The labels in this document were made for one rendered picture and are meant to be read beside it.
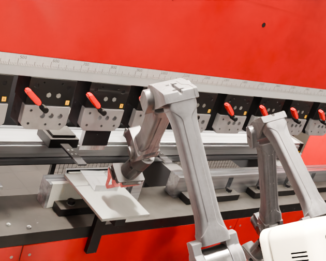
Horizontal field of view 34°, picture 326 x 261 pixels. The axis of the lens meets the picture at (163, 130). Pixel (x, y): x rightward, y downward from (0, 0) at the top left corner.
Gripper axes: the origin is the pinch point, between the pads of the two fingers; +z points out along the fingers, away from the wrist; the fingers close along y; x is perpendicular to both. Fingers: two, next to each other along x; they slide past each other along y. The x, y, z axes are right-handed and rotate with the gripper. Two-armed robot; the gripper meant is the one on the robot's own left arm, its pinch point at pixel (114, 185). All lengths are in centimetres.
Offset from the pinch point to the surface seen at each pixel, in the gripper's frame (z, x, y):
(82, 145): 2.5, -16.4, 5.6
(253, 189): 18, -1, -85
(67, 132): 20.0, -31.8, -1.4
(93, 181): 7.8, -5.4, 1.9
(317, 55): -36, -36, -93
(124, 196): 3.2, 2.7, -4.8
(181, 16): -40, -39, -16
